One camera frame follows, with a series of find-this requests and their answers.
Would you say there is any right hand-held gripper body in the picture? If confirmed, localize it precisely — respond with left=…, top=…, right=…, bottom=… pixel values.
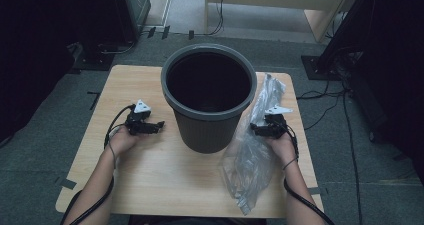
left=264, top=105, right=294, bottom=140

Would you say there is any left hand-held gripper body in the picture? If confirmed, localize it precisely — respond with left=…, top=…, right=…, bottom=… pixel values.
left=124, top=99, right=152, bottom=136

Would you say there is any clear plastic bag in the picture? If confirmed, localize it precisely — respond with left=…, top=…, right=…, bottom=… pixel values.
left=219, top=73, right=287, bottom=216

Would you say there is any dark grey trash bin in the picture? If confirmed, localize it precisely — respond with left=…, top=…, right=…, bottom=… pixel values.
left=160, top=43, right=258, bottom=154

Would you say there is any person's right hand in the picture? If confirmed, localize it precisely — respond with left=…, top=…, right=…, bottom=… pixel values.
left=266, top=133, right=298, bottom=168

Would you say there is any person's left hand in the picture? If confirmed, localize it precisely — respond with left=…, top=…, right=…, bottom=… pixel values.
left=107, top=125, right=141, bottom=157

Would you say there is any thin grey wrist band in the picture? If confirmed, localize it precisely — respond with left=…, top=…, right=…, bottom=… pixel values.
left=108, top=141, right=117, bottom=169
left=282, top=157, right=299, bottom=171

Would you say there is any black metal stand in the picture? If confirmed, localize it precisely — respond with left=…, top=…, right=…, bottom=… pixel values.
left=301, top=0, right=378, bottom=82

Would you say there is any black stand base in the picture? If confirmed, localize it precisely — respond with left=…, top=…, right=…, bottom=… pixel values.
left=71, top=41, right=116, bottom=72

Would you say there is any grey tape piece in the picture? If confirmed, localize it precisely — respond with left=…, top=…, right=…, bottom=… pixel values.
left=308, top=186, right=329, bottom=196
left=54, top=176, right=78, bottom=190

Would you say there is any dark curtain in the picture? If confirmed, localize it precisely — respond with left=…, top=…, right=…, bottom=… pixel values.
left=0, top=0, right=78, bottom=143
left=349, top=0, right=424, bottom=186

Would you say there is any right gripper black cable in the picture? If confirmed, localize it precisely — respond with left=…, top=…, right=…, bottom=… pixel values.
left=283, top=123, right=336, bottom=225

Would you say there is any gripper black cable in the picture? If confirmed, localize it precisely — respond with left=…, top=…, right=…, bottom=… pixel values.
left=283, top=123, right=336, bottom=225
left=68, top=104, right=136, bottom=225

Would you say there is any long black floor cable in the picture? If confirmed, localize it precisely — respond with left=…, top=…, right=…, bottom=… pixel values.
left=342, top=91, right=364, bottom=225

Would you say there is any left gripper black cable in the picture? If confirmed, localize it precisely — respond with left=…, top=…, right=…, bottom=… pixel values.
left=68, top=104, right=136, bottom=225

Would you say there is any hanging black cable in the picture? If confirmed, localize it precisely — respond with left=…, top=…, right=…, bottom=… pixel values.
left=206, top=0, right=225, bottom=37

